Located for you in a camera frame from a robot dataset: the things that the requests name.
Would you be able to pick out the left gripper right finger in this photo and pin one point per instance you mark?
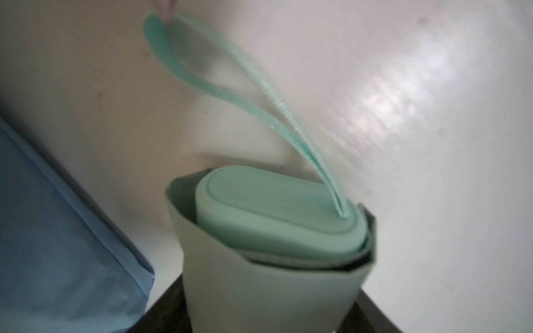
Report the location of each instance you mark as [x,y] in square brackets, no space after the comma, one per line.
[366,316]

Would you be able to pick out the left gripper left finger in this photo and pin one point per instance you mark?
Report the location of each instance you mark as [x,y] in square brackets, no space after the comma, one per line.
[168,314]

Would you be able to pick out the mint green umbrella sleeve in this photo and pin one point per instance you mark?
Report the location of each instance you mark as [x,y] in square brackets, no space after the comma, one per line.
[230,290]

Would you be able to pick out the blue sleeved umbrella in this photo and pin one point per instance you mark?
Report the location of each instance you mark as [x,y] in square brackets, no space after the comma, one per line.
[63,269]

